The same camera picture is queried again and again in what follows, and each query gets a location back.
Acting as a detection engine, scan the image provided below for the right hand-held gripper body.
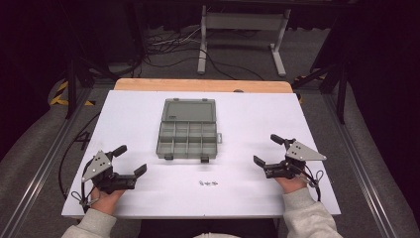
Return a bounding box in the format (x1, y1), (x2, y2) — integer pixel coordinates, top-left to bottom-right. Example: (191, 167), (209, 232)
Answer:
(262, 140), (328, 181)

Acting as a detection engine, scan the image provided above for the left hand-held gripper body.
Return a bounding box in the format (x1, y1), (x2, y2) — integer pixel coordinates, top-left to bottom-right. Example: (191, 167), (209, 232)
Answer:
(81, 150), (138, 195)

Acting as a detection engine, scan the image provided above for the grey transparent plastic organizer box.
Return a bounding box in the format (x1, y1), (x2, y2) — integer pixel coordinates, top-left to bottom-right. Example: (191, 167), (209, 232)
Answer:
(156, 97), (223, 164)

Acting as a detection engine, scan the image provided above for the person's right hand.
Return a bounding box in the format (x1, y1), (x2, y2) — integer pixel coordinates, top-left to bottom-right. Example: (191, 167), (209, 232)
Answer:
(273, 176), (309, 194)

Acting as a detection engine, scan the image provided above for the person's left hand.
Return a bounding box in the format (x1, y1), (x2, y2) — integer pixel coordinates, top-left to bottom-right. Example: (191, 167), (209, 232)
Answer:
(90, 186), (127, 216)

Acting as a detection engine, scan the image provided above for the black tripod stand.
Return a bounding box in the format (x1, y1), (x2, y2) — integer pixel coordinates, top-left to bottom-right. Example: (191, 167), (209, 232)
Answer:
(63, 57), (117, 120)
(291, 59), (352, 125)

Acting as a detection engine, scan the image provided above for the yellow black floor tape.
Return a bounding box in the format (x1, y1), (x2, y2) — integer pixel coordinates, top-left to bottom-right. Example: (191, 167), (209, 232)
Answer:
(49, 80), (97, 107)

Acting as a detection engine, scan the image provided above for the white metal stand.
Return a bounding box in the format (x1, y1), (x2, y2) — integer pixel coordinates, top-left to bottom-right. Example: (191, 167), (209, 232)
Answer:
(196, 4), (292, 78)

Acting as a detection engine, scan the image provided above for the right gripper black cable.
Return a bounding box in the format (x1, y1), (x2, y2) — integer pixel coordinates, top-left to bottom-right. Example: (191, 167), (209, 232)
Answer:
(298, 164), (327, 203)

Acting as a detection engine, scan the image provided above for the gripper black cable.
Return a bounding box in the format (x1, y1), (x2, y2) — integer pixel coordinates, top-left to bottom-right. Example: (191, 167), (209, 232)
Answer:
(57, 112), (101, 213)
(298, 164), (327, 203)

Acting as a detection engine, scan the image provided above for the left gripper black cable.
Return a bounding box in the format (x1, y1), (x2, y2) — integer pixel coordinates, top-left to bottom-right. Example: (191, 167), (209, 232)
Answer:
(57, 112), (101, 213)

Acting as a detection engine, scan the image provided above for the aluminium floor rail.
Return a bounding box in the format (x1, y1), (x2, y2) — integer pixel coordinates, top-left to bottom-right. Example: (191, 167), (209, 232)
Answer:
(321, 92), (401, 238)
(0, 84), (97, 238)

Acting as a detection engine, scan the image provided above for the bundle of floor cables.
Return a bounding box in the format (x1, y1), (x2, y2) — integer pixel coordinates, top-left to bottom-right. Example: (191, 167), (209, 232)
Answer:
(142, 25), (265, 81)

